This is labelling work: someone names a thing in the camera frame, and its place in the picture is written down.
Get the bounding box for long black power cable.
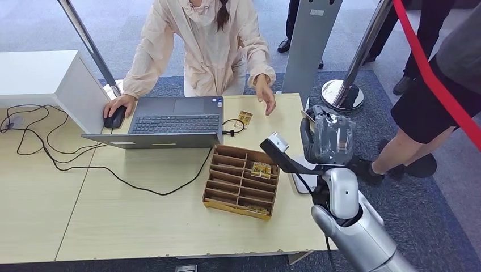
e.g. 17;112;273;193
0;104;214;196

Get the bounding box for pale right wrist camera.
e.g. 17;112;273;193
260;132;324;175

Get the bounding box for grey laptop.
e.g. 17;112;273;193
82;95;225;150

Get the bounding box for thin black mouse cable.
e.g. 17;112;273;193
16;112;114;164

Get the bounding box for person's left hand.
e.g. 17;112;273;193
254;74;276;116

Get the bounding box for red barrier rope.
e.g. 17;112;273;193
391;0;481;151

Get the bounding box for white card reader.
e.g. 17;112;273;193
291;155;319;195

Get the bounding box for short looped black cable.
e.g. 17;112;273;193
222;118;246;137

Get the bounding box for white cabinet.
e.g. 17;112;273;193
0;49;111;135

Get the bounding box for wooden card organizer box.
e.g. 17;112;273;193
202;143;281;222

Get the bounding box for chrome stanchion post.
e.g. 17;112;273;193
57;0;125;101
320;0;394;113

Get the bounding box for black stanchion post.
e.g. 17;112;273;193
377;139;438;179

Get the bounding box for person's right hand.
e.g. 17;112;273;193
102;93;138;119

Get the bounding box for gold key card stack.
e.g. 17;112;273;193
251;161;272;180

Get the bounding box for grey kiosk stand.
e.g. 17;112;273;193
281;0;344;112

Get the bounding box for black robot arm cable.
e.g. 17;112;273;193
294;173;338;272

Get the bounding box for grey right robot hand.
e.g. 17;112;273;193
299;105;357;166

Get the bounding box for black computer mouse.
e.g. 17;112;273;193
103;105;128;130

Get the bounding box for person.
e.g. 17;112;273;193
277;0;324;70
362;0;456;96
347;3;481;188
122;0;277;117

